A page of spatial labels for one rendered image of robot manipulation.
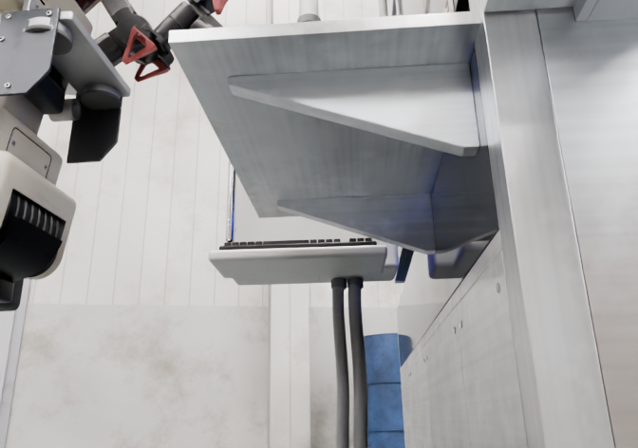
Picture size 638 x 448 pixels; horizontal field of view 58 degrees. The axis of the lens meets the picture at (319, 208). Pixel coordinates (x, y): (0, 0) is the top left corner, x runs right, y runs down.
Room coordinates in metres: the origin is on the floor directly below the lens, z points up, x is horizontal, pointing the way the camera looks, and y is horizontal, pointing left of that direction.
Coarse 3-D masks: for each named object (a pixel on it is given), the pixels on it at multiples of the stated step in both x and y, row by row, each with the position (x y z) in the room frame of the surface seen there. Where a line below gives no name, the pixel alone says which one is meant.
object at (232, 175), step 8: (232, 168) 1.57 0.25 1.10; (232, 176) 1.57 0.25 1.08; (232, 184) 1.57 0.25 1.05; (232, 192) 1.57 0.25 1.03; (232, 200) 1.57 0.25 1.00; (232, 208) 1.57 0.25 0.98; (232, 216) 1.57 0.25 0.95; (232, 224) 1.57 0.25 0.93; (232, 232) 1.57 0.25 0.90; (232, 240) 1.58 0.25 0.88
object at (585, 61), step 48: (576, 48) 0.59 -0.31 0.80; (624, 48) 0.58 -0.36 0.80; (576, 96) 0.59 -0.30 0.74; (624, 96) 0.58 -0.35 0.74; (576, 144) 0.59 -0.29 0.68; (624, 144) 0.58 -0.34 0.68; (576, 192) 0.59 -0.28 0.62; (624, 192) 0.58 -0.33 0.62; (624, 240) 0.58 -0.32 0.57; (480, 288) 0.79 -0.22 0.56; (624, 288) 0.59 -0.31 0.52; (432, 336) 1.38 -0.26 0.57; (480, 336) 0.83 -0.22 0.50; (624, 336) 0.59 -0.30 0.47; (432, 384) 1.46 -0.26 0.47; (480, 384) 0.86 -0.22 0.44; (624, 384) 0.59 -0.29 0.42; (432, 432) 1.55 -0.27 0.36; (480, 432) 0.90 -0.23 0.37; (624, 432) 0.59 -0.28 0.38
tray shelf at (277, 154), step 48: (192, 48) 0.65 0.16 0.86; (240, 48) 0.65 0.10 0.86; (288, 48) 0.65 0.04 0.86; (336, 48) 0.65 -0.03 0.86; (384, 48) 0.66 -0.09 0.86; (432, 48) 0.66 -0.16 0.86; (240, 144) 0.93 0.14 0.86; (288, 144) 0.94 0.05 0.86; (336, 144) 0.94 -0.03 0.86; (384, 144) 0.94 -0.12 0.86; (288, 192) 1.16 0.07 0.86; (336, 192) 1.17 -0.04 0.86; (384, 192) 1.18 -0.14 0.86
